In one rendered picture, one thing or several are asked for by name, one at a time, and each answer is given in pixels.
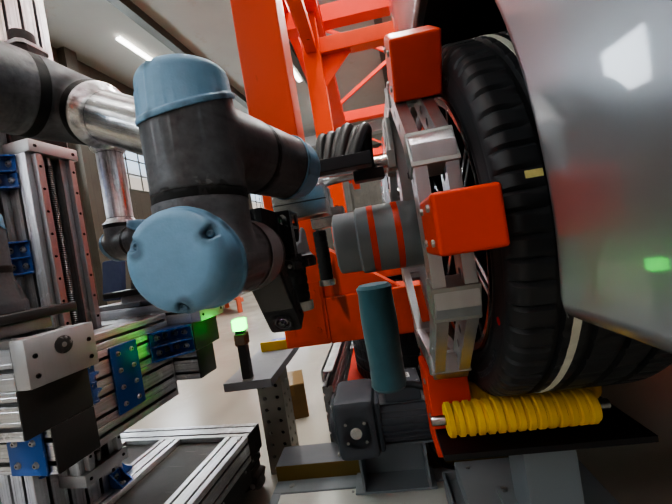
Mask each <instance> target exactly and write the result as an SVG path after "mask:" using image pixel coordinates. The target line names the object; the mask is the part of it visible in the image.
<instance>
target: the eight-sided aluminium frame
mask: <svg viewBox="0 0 672 504"><path fill-rule="evenodd" d="M384 92H385V107H384V120H382V131H383V139H384V145H385V150H386V151H387V148H386V142H385V136H384V127H385V117H388V118H390V120H391V121H393V120H394V122H395V125H396V128H397V131H398V134H399V137H400V140H401V143H402V146H403V150H404V154H405V159H406V163H407V168H408V172H409V177H410V180H411V181H412V187H413V193H414V200H415V206H416V212H417V218H418V225H419V231H420V237H421V243H422V250H423V256H424V262H425V264H422V265H416V266H409V267H404V268H401V273H402V279H403V282H404V283H405V287H406V292H407V296H408V301H409V305H410V309H411V314H412V318H413V323H414V332H415V337H416V340H417V344H418V348H421V351H422V353H423V355H424V358H425V360H426V362H427V365H428V367H429V372H430V375H431V376H433V378H434V380H439V379H447V378H456V377H465V376H468V374H469V371H471V370H472V369H471V365H470V364H471V359H472V354H473V349H474V344H475V339H476V333H477V328H478V323H479V318H482V317H483V314H482V283H481V282H480V280H479V279H478V275H477V268H476V262H475V256H474V252H469V253H463V254H456V255H454V261H455V267H456V274H454V275H447V276H445V274H444V268H443V262H442V256H438V255H433V254H429V253H428V252H427V248H426V247H425V243H424V241H425V236H424V230H423V224H422V217H421V216H420V211H419V210H420V203H421V202H422V201H423V200H424V199H426V198H427V197H428V196H429V195H430V194H432V193H431V187H430V180H429V177H432V176H437V175H441V180H442V186H443V191H446V190H452V189H457V188H463V180H462V174H461V168H460V161H461V158H462V157H461V154H460V150H459V147H458V143H457V140H456V137H455V133H454V130H453V127H452V125H448V123H447V121H446V119H445V118H444V116H443V114H442V113H441V111H440V109H439V107H438V106H437V104H436V102H435V100H434V99H433V97H432V96H430V97H425V98H420V99H416V100H411V101H406V102H401V103H395V102H394V100H393V99H392V97H391V95H390V94H389V88H388V87H387V83H386V88H385V89H384ZM417 115H418V116H419V118H420V121H421V123H422V125H423V127H424V129H425V130H421V131H418V129H417V127H416V124H415V122H414V120H413V116H415V120H416V118H417ZM388 181H389V189H388V191H389V199H390V202H393V201H400V200H401V199H400V192H399V188H397V178H396V176H393V177H391V176H390V177H388ZM416 280H419V281H420V285H421V289H422V292H423V296H424V300H425V304H426V307H427V311H428V315H429V319H430V321H426V322H422V318H421V314H420V310H419V306H418V302H417V298H416V294H415V290H414V286H413V282H412V281H416ZM454 321H456V324H455V334H454V341H453V340H452V338H451V337H450V336H449V335H448V329H449V322H454Z"/></svg>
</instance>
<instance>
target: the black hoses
mask: <svg viewBox="0 0 672 504"><path fill-rule="evenodd" d="M315 151H316V153H317V155H318V157H319V161H320V176H325V175H330V174H336V173H341V172H346V171H352V170H357V171H354V172H353V177H354V182H355V184H359V183H365V182H370V181H376V180H381V179H384V178H385V173H384V167H383V166H380V167H377V165H376V164H375V163H374V158H373V147H372V128H371V126H370V124H369V123H367V122H363V123H361V124H360V125H355V126H353V124H351V123H348V122H347V123H345V124H343V125H342V126H341V127H338V128H337V129H336V130H335V131H329V132H328V133H327V134H325V133H321V134H319V135H318V137H317V140H316V150H315Z"/></svg>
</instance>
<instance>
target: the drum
mask: <svg viewBox="0 0 672 504"><path fill-rule="evenodd" d="M331 226H332V233H333V240H334V243H333V246H334V247H335V252H336V257H337V261H338V267H339V269H340V271H341V273H343V274H345V273H351V272H358V271H364V272H365V273H370V272H378V271H383V270H389V269H396V268H404V267H409V266H416V265H422V264H425V262H424V256H423V250H422V243H421V237H420V231H419V225H418V218H417V212H416V206H415V200H414V199H413V200H407V201H403V200H400V201H393V202H389V203H383V204H377V205H372V206H366V207H360V208H355V209H354V212H348V213H343V214H337V215H333V217H332V223H331Z"/></svg>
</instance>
